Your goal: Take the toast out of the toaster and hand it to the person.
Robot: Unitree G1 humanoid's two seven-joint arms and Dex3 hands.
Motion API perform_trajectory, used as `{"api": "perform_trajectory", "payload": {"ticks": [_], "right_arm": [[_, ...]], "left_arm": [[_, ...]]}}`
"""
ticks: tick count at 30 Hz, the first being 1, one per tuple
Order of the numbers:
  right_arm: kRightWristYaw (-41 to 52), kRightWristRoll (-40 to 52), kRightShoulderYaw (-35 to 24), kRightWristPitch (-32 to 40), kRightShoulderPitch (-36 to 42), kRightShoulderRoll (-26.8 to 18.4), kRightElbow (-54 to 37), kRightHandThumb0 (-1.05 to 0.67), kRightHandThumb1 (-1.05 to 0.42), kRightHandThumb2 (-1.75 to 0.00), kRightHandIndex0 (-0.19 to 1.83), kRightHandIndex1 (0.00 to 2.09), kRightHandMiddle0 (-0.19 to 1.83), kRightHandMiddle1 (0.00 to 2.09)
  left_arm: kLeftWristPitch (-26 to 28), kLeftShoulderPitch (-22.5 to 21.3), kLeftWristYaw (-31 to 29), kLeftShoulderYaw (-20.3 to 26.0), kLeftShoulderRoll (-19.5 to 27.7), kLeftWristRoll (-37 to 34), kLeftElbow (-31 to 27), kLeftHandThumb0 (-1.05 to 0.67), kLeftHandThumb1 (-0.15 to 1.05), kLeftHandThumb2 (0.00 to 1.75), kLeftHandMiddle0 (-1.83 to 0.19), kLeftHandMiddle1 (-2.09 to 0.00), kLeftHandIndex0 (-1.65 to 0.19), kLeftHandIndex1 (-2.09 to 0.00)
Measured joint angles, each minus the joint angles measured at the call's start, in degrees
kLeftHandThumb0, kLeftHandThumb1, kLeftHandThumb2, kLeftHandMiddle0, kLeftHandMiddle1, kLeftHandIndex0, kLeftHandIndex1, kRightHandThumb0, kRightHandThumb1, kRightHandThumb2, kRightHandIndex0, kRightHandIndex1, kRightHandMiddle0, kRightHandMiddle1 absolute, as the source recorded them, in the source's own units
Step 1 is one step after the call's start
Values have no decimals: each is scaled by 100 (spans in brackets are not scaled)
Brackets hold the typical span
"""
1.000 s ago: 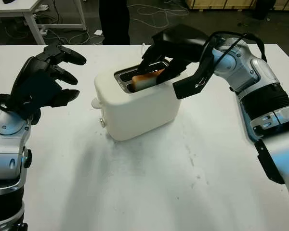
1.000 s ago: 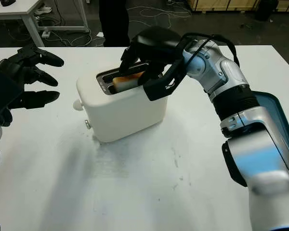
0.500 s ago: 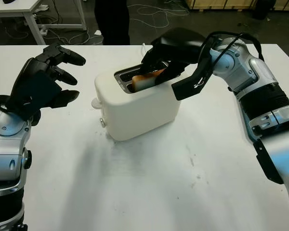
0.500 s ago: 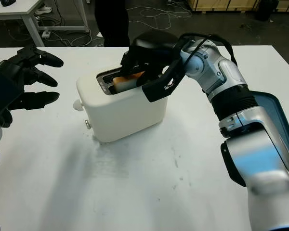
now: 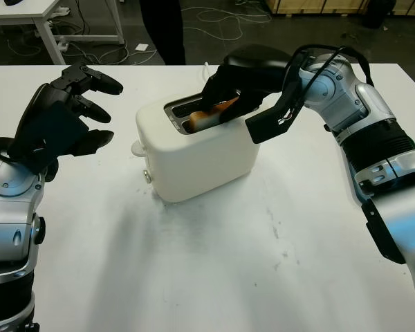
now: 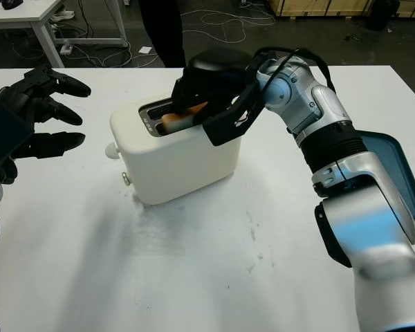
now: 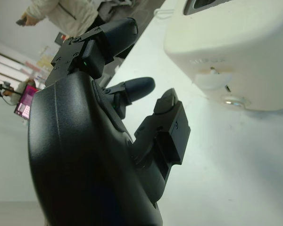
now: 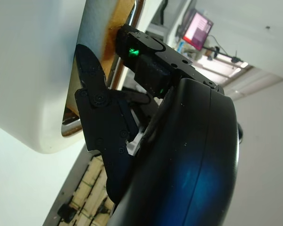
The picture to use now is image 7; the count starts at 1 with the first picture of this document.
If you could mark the standing person in white jacket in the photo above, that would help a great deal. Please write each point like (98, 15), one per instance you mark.
(68, 14)

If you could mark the pink box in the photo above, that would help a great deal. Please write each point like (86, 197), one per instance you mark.
(26, 103)

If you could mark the person's right hand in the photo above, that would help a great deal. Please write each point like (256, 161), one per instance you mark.
(30, 20)

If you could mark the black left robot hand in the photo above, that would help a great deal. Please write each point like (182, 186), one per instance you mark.
(85, 153)

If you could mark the cream two-slot toaster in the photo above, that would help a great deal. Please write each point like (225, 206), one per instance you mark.
(238, 47)

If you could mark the seated person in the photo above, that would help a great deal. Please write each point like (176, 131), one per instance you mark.
(21, 90)

